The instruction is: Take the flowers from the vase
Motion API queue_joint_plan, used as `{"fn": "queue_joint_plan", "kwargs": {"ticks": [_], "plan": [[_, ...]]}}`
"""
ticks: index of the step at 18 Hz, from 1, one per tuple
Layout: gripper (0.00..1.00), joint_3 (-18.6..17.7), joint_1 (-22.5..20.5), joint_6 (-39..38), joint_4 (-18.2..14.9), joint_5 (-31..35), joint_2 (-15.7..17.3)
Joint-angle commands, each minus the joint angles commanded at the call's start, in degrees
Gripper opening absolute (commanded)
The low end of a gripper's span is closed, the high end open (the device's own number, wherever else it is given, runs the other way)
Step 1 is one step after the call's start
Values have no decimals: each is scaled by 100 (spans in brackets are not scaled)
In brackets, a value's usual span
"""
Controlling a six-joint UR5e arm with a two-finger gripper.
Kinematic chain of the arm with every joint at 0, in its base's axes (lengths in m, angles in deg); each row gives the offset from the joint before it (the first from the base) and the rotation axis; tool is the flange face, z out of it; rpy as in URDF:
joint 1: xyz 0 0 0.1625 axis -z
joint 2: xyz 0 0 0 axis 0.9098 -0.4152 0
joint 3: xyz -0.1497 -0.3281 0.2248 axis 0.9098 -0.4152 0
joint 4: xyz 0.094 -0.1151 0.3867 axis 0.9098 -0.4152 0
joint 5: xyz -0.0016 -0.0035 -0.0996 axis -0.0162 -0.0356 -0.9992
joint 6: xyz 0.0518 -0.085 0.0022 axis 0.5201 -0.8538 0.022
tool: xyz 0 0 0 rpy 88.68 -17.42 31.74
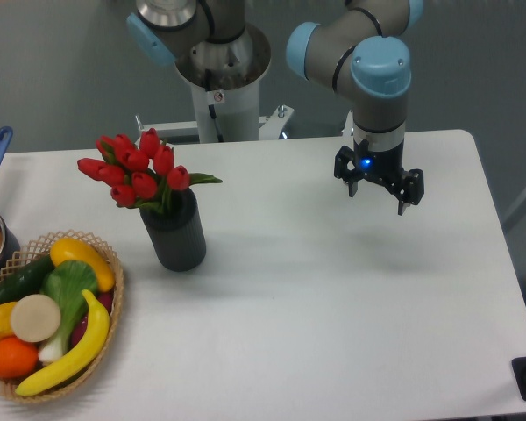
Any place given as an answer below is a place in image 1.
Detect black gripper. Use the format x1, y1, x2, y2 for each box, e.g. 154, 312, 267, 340
334, 140, 424, 216

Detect dark grey ribbed vase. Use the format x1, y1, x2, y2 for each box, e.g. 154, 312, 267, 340
139, 189, 207, 272

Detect yellow banana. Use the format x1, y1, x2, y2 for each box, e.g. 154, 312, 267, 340
14, 289, 110, 396

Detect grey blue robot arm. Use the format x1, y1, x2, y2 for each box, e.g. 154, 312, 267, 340
126, 1, 424, 210

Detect woven wicker basket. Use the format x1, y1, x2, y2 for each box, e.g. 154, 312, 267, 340
0, 230, 124, 404

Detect purple red vegetable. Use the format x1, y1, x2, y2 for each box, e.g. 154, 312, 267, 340
70, 291, 113, 348

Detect green bok choy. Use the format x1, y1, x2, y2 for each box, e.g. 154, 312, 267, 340
39, 260, 98, 365

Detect orange fruit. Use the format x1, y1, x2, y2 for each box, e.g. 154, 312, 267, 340
0, 336, 38, 379

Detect red tulip bouquet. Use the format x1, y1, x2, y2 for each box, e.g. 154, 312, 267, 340
77, 129, 221, 217

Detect green cucumber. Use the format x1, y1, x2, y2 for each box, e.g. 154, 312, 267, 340
0, 255, 54, 304

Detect beige round disc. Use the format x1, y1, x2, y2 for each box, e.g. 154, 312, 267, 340
10, 294, 61, 343

